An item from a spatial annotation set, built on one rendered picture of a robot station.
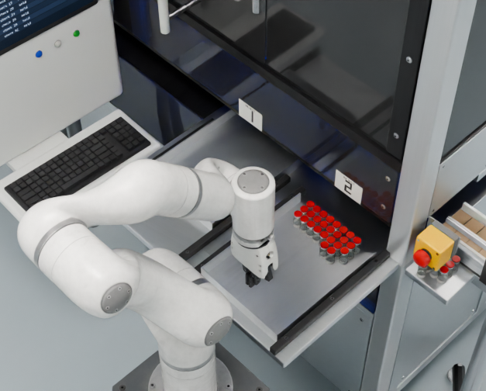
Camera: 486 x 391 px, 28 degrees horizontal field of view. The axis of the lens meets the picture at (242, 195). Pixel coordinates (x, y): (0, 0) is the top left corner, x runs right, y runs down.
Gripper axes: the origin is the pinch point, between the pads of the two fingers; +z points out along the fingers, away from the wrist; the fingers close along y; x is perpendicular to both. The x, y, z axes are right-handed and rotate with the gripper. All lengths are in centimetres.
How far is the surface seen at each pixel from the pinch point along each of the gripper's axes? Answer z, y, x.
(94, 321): 110, 79, -2
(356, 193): 8.7, 4.5, -39.1
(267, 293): 22.2, 5.3, -9.8
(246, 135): 22, 46, -42
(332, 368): 93, 5, -39
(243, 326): 22.4, 2.9, 0.5
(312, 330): 22.5, -9.3, -10.2
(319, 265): 22.3, 2.2, -24.8
